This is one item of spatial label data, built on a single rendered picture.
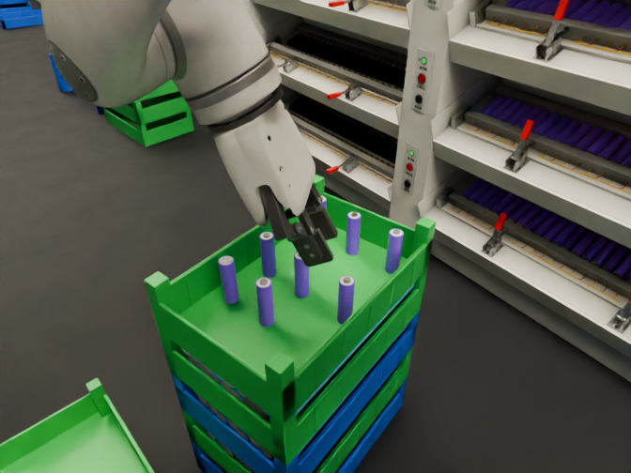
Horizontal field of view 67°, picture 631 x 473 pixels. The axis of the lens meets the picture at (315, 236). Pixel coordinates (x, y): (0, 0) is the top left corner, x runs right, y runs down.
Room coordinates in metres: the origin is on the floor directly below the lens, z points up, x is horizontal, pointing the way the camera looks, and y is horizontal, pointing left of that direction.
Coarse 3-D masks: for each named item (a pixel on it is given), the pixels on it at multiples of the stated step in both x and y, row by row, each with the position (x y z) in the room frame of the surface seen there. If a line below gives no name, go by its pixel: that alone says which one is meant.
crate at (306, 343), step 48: (240, 240) 0.49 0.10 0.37; (336, 240) 0.55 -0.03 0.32; (384, 240) 0.54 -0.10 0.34; (432, 240) 0.49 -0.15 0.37; (192, 288) 0.43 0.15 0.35; (240, 288) 0.45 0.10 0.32; (288, 288) 0.45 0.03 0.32; (336, 288) 0.45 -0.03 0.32; (384, 288) 0.40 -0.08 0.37; (192, 336) 0.34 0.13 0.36; (240, 336) 0.37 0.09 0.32; (288, 336) 0.37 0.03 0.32; (336, 336) 0.33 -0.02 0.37; (240, 384) 0.30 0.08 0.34; (288, 384) 0.27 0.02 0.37
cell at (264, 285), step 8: (264, 280) 0.40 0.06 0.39; (256, 288) 0.39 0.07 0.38; (264, 288) 0.39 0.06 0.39; (264, 296) 0.39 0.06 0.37; (272, 296) 0.39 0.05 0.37; (264, 304) 0.39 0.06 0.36; (272, 304) 0.39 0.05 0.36; (264, 312) 0.39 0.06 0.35; (272, 312) 0.39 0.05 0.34; (264, 320) 0.39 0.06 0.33; (272, 320) 0.39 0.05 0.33
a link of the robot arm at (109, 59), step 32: (64, 0) 0.30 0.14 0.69; (96, 0) 0.29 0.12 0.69; (128, 0) 0.29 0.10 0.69; (160, 0) 0.29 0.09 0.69; (64, 32) 0.31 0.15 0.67; (96, 32) 0.29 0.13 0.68; (128, 32) 0.29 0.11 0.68; (160, 32) 0.35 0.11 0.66; (64, 64) 0.33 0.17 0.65; (96, 64) 0.31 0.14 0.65; (128, 64) 0.30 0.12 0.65; (160, 64) 0.35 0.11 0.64; (96, 96) 0.33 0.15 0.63; (128, 96) 0.33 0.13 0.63
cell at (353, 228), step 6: (348, 216) 0.53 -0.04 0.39; (354, 216) 0.52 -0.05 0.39; (360, 216) 0.53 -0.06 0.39; (348, 222) 0.52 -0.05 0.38; (354, 222) 0.52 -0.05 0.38; (360, 222) 0.52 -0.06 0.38; (348, 228) 0.52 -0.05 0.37; (354, 228) 0.52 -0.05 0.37; (360, 228) 0.53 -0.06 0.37; (348, 234) 0.52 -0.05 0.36; (354, 234) 0.52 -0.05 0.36; (348, 240) 0.52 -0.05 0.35; (354, 240) 0.52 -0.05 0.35; (348, 246) 0.52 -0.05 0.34; (354, 246) 0.52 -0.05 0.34; (348, 252) 0.52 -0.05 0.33; (354, 252) 0.52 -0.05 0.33
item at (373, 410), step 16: (400, 368) 0.47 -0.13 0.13; (384, 384) 0.48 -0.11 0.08; (400, 384) 0.48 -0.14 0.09; (384, 400) 0.43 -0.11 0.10; (368, 416) 0.40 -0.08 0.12; (192, 432) 0.37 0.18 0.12; (352, 432) 0.36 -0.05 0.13; (208, 448) 0.35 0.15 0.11; (336, 448) 0.34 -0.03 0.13; (352, 448) 0.37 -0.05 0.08; (224, 464) 0.33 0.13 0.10; (240, 464) 0.34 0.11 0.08; (320, 464) 0.34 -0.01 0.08; (336, 464) 0.34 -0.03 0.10
